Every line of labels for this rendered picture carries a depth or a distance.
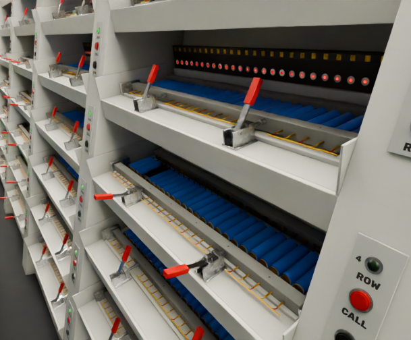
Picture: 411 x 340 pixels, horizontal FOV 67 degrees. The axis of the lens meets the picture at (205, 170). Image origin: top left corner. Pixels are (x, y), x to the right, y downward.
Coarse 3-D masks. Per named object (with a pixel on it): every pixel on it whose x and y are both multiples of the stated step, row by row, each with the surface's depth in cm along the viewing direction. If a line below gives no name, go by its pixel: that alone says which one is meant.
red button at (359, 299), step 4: (352, 292) 27; (356, 292) 26; (360, 292) 26; (352, 296) 27; (356, 296) 26; (360, 296) 26; (364, 296) 26; (352, 300) 27; (356, 300) 26; (360, 300) 26; (364, 300) 26; (368, 300) 26; (352, 304) 27; (356, 304) 26; (360, 304) 26; (364, 304) 26; (368, 304) 26; (356, 308) 26; (360, 308) 26; (364, 308) 26
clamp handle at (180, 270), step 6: (204, 258) 44; (192, 264) 43; (198, 264) 44; (204, 264) 44; (168, 270) 41; (174, 270) 41; (180, 270) 41; (186, 270) 42; (168, 276) 40; (174, 276) 41
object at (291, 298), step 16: (128, 176) 71; (144, 192) 66; (160, 192) 63; (176, 208) 57; (192, 224) 52; (208, 240) 50; (224, 240) 48; (224, 256) 47; (240, 256) 44; (256, 272) 42; (272, 272) 41; (272, 288) 40; (288, 288) 39; (288, 304) 38
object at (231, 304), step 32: (96, 160) 76; (128, 160) 80; (96, 192) 79; (128, 224) 64; (160, 224) 57; (160, 256) 54; (192, 256) 49; (192, 288) 47; (224, 288) 43; (224, 320) 41; (256, 320) 38; (288, 320) 37
